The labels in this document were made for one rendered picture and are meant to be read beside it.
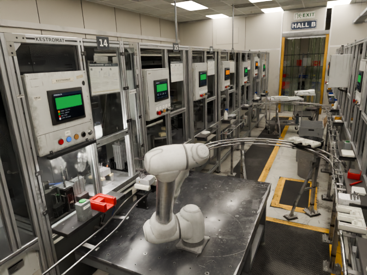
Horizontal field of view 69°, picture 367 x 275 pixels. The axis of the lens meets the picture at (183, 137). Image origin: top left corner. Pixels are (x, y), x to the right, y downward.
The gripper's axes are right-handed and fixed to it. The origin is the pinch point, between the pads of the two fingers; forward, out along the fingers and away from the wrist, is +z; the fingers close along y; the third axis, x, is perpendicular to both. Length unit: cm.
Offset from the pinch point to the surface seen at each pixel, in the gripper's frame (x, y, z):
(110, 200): 27.2, -17.9, 6.2
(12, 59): 66, 78, 22
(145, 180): -13.0, -19.7, 4.1
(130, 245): 34, -44, -12
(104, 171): 1.9, -9.9, 33.1
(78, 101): 32, 52, 18
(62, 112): 45, 47, 18
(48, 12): -254, 177, 379
